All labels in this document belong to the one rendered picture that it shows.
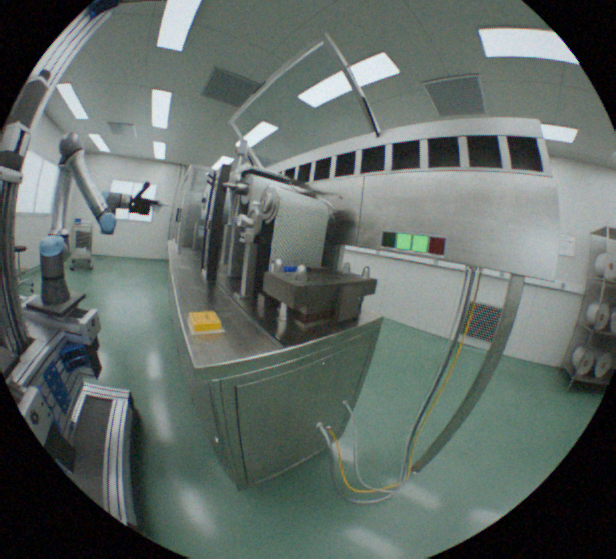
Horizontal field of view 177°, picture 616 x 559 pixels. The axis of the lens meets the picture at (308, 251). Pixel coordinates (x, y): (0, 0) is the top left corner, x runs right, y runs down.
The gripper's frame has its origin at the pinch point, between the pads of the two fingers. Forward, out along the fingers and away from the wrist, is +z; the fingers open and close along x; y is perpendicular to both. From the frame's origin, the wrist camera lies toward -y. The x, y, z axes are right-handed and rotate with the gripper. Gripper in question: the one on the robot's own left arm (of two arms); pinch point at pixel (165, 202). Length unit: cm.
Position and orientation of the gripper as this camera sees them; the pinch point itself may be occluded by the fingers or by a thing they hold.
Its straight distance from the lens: 110.3
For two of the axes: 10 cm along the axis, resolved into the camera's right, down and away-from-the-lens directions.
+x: 8.1, 2.8, -5.1
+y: -2.5, 9.6, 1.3
